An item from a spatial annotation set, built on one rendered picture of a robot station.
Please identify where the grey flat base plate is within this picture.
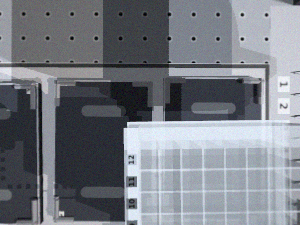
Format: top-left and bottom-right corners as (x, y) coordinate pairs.
(0, 0), (293, 64)

